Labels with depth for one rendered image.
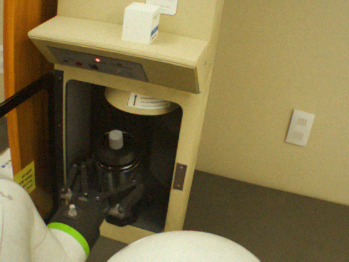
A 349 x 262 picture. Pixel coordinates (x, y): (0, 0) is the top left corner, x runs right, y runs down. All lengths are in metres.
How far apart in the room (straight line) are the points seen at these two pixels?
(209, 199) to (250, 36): 0.49
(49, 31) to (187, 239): 0.61
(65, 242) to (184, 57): 0.36
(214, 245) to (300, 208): 1.16
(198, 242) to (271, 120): 1.11
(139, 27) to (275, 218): 0.78
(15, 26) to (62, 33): 0.12
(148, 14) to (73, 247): 0.40
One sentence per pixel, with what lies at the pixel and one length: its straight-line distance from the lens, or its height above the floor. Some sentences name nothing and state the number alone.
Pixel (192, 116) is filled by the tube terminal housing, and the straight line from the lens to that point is 0.88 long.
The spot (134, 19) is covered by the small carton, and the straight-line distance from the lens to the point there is 0.74.
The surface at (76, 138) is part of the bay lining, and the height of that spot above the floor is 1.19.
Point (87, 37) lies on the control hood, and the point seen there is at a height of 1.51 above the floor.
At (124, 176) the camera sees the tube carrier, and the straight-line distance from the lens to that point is 0.94.
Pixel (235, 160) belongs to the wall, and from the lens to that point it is 1.43.
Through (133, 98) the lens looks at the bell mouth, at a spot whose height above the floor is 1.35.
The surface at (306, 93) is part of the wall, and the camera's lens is 1.30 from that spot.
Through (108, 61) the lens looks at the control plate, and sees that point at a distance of 0.79.
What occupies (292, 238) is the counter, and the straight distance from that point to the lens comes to 1.27.
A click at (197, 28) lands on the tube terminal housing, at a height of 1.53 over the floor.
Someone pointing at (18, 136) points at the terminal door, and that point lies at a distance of 0.88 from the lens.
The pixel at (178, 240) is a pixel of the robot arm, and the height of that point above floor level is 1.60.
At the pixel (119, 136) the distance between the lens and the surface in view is 0.90.
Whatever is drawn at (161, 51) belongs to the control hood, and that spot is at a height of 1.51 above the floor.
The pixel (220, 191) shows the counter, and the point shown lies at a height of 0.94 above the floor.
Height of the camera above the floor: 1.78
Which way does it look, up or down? 31 degrees down
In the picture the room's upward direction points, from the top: 8 degrees clockwise
